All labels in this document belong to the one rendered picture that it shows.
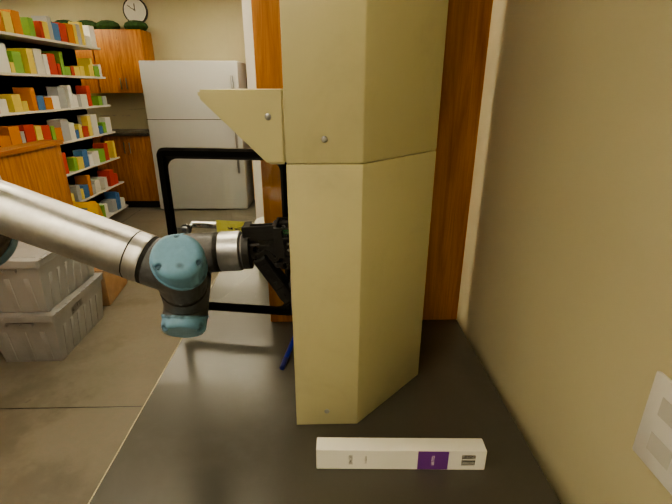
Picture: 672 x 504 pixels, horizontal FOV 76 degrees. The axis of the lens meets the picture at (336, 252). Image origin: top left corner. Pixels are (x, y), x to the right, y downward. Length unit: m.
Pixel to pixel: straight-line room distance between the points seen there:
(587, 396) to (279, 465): 0.48
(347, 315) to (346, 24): 0.42
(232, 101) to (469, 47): 0.57
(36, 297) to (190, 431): 2.13
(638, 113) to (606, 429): 0.41
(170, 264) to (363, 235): 0.28
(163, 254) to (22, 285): 2.28
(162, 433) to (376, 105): 0.66
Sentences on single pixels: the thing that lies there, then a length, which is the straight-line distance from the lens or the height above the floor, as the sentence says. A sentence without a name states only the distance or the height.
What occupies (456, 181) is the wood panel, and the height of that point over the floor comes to 1.31.
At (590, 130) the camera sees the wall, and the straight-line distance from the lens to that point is 0.73.
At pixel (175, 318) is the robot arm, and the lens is 0.76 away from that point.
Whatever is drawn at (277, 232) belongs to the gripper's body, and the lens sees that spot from 0.77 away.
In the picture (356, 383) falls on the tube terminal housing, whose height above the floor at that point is 1.03.
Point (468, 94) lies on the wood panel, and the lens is 1.04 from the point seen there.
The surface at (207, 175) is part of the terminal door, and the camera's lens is 1.01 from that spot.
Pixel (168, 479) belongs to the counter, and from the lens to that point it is 0.80.
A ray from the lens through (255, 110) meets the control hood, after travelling 0.62.
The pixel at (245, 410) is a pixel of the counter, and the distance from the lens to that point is 0.89.
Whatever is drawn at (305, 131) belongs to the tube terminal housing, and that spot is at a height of 1.46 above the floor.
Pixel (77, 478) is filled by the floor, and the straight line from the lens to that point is 2.28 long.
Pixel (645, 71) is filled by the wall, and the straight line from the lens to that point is 0.65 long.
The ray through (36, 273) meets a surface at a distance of 2.82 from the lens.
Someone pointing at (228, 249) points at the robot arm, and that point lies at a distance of 0.79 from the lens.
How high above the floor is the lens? 1.51
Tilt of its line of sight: 21 degrees down
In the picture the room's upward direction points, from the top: straight up
